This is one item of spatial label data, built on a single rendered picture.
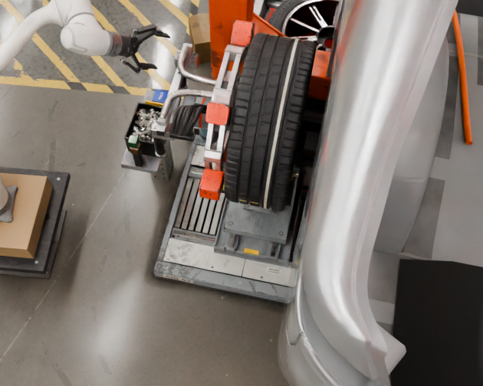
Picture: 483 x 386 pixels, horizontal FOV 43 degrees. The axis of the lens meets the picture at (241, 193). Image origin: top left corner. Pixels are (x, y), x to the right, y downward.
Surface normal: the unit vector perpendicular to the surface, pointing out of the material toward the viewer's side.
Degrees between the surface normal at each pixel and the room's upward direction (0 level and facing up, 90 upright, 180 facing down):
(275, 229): 0
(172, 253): 0
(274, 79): 8
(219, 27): 90
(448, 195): 22
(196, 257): 0
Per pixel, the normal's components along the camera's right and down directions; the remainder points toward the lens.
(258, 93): -0.05, -0.16
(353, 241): -0.29, -0.33
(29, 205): 0.00, -0.47
